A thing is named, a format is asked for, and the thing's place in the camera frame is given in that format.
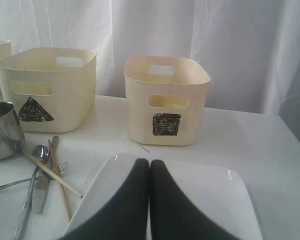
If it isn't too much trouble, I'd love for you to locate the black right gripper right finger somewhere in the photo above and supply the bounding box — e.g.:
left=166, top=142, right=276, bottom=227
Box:
left=149, top=159, right=237, bottom=240

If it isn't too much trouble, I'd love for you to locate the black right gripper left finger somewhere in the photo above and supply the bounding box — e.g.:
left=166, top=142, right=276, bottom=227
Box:
left=62, top=158, right=150, bottom=240

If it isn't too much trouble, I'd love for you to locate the white square plate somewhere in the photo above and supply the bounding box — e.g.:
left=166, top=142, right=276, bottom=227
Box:
left=65, top=153, right=263, bottom=240

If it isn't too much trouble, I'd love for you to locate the steel fork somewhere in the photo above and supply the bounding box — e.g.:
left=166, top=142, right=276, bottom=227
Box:
left=0, top=161, right=70, bottom=191

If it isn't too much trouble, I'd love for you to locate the wooden chopstick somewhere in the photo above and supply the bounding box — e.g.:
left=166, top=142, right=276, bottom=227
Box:
left=22, top=149, right=84, bottom=199
left=48, top=135, right=72, bottom=222

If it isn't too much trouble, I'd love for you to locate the steel table knife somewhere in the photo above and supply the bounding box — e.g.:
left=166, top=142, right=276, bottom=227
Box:
left=32, top=136, right=59, bottom=214

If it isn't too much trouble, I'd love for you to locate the steel spoon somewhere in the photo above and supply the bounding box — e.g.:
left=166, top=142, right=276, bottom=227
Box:
left=12, top=144, right=50, bottom=240

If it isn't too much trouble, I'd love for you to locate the steel mug with round handle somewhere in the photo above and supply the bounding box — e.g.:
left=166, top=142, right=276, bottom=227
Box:
left=0, top=101, right=25, bottom=160

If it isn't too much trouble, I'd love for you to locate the cream bin with square mark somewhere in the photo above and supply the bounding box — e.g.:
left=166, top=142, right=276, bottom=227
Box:
left=124, top=55, right=211, bottom=146

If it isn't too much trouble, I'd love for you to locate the cream bin with triangle mark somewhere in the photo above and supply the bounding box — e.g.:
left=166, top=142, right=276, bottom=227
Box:
left=0, top=47, right=97, bottom=133

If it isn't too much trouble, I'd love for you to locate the white curtain backdrop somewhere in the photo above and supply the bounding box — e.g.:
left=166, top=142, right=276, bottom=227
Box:
left=0, top=0, right=300, bottom=118

